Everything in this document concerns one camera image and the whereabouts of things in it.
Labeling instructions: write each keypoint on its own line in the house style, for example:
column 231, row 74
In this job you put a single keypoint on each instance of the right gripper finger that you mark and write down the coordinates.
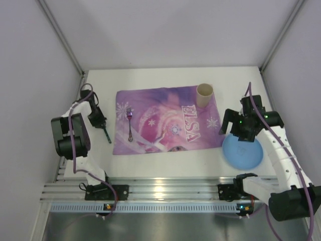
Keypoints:
column 239, row 134
column 229, row 117

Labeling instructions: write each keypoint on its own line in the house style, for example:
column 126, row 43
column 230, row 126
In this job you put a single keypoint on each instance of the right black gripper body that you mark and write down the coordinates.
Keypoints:
column 235, row 123

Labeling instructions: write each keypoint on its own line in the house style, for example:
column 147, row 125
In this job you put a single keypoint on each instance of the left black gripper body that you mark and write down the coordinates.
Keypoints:
column 101, row 124

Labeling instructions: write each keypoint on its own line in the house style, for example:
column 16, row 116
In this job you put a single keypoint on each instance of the blue plastic plate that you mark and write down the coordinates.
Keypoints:
column 242, row 155

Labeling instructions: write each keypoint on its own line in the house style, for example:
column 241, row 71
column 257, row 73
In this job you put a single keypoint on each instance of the green handled spoon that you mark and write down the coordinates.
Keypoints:
column 107, row 135

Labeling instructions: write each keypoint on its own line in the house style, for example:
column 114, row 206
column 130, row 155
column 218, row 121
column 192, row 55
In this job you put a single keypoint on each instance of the iridescent rainbow fork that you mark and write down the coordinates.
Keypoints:
column 129, row 117

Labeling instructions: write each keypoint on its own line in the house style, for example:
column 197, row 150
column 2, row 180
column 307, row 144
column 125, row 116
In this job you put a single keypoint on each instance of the beige cup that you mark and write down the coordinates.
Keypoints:
column 204, row 94

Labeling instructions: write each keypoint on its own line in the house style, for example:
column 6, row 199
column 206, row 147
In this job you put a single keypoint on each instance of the purple Elsa placemat cloth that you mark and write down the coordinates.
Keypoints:
column 165, row 120

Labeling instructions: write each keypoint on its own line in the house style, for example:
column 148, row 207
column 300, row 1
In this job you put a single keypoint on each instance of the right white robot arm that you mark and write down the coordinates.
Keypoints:
column 295, row 196

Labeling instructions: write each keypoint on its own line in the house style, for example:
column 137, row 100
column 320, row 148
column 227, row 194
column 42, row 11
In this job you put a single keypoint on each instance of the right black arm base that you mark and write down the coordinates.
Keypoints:
column 229, row 193

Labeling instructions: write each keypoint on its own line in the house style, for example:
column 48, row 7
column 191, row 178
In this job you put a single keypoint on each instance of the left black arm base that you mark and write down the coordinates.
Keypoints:
column 102, row 192

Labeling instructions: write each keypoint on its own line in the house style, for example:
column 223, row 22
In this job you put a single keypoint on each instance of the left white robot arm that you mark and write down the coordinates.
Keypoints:
column 72, row 139

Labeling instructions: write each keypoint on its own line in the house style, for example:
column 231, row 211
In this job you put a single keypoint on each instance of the aluminium mounting rail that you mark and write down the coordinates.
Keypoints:
column 144, row 189

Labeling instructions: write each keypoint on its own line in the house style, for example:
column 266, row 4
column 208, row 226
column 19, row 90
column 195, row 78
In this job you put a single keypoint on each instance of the perforated cable duct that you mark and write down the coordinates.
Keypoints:
column 135, row 207

